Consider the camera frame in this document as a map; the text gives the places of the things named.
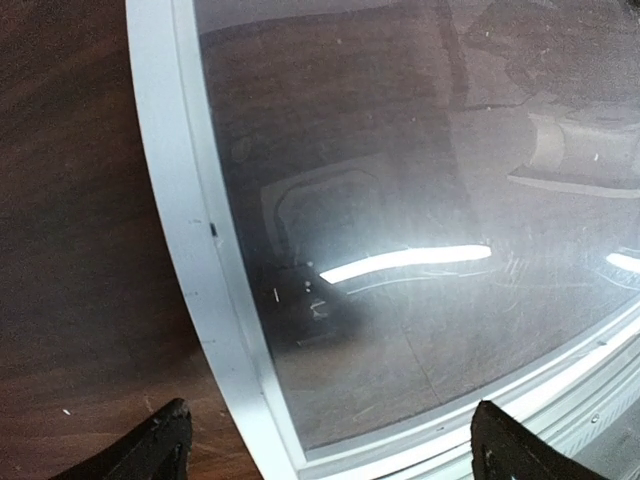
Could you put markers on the clear acrylic sheet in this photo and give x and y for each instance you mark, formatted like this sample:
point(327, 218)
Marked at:
point(428, 196)

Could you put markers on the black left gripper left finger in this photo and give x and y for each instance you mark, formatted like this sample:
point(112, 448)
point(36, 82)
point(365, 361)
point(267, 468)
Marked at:
point(157, 448)

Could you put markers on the white picture frame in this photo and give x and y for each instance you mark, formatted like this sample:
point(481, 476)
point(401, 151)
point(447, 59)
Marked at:
point(578, 399)

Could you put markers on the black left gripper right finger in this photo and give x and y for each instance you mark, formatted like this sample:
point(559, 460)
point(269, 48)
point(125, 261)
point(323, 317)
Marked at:
point(502, 448)

